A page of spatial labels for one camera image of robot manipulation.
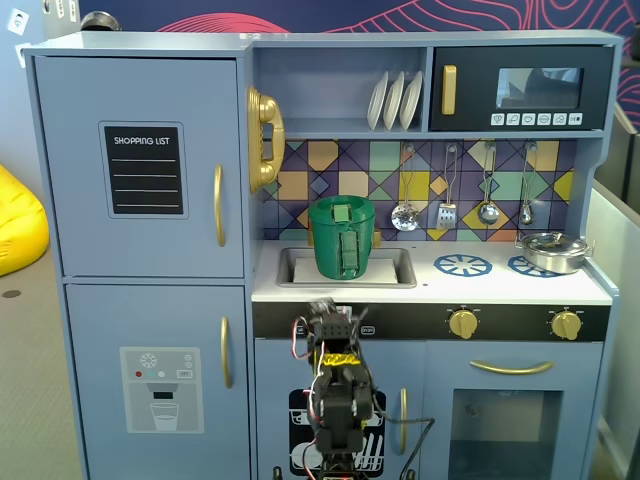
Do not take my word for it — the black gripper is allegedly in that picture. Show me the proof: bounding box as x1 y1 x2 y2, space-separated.
306 298 363 357

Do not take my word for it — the blue fridge door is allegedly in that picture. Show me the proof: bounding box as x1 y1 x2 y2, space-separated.
33 55 246 279

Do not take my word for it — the yellow tape on arm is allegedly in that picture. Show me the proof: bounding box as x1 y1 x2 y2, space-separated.
318 351 364 372

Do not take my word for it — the blue oven door with window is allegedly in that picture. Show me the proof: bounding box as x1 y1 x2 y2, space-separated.
424 341 606 480

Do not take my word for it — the blue lower freezer door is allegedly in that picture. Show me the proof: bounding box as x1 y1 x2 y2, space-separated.
64 283 252 480

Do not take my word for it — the dark toy microwave door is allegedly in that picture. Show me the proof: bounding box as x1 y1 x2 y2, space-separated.
429 45 616 133

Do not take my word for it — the grey toy sink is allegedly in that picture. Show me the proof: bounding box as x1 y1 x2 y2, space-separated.
275 245 418 290

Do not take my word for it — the green plastic container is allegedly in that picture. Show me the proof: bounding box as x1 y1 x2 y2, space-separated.
307 195 378 281

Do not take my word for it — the metal skimmer spoon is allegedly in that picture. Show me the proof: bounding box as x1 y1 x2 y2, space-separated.
390 144 421 232

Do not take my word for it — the gold stove knob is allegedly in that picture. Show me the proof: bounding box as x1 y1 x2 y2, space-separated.
447 308 479 341
550 309 583 342

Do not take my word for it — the metal slotted spatula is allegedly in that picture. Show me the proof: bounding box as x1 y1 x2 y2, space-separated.
435 144 459 232

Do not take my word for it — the metal ladle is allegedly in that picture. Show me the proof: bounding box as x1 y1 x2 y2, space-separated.
476 141 502 227

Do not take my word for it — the blue toy kitchen unit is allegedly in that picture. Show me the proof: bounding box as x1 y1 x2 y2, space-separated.
22 29 625 480

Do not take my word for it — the gold toy telephone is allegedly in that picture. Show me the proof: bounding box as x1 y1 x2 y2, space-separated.
245 85 287 194

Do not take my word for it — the white toy plate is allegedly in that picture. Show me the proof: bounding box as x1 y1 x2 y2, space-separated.
382 70 407 132
399 70 424 131
366 70 390 132

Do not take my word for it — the metal serving spoon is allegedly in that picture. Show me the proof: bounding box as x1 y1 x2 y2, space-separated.
517 141 539 227

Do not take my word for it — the steel pot with lid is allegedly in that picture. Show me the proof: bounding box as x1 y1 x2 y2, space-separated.
515 230 598 276

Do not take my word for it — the grey partition panel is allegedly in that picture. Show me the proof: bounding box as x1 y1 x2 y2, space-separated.
583 178 640 454

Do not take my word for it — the yellow beanbag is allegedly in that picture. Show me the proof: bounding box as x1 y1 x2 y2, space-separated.
0 164 51 278

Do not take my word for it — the dark metal bowl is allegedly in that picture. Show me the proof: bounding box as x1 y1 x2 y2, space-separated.
79 10 123 33

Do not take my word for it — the red white servo cable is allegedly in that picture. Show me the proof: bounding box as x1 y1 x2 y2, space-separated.
291 314 322 362

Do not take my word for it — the gold slim fridge door handle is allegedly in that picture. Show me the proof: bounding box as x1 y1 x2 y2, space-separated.
220 316 234 390

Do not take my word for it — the gold dishwasher door handle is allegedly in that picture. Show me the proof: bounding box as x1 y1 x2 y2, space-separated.
398 387 410 456

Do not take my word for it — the black power cable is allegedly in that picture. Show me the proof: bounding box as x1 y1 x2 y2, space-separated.
371 414 437 480

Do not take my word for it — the gold curved cabinet door handle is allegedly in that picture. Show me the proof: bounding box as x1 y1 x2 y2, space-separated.
213 163 228 248

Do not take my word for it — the gold oven door handle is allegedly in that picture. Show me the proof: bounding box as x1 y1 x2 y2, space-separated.
469 359 556 377

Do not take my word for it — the gold microwave handle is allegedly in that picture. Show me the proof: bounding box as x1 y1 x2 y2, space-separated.
440 64 458 116

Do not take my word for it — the white wall socket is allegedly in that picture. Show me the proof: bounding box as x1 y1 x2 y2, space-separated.
6 7 31 37

